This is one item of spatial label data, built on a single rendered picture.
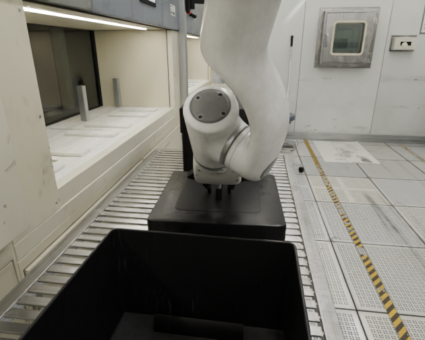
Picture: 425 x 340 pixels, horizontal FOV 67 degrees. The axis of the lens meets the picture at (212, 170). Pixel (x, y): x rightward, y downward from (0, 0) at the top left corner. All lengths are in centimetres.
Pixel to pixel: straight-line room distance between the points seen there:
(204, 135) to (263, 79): 12
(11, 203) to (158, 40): 140
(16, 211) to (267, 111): 47
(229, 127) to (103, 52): 159
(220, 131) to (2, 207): 39
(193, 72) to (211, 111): 291
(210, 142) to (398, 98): 444
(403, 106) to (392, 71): 48
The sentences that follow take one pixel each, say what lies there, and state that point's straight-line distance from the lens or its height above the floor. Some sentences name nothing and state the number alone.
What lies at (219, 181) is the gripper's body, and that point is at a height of 93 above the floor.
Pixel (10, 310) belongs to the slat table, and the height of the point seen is 76.
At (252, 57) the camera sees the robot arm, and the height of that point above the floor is 118.
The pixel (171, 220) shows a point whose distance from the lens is 67.
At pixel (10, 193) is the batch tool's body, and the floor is 95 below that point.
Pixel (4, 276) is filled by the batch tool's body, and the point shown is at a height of 78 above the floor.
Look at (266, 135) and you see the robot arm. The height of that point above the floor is 108.
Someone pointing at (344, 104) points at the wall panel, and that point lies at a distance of 466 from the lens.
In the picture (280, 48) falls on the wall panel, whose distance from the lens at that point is 447.
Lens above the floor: 119
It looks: 21 degrees down
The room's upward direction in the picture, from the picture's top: straight up
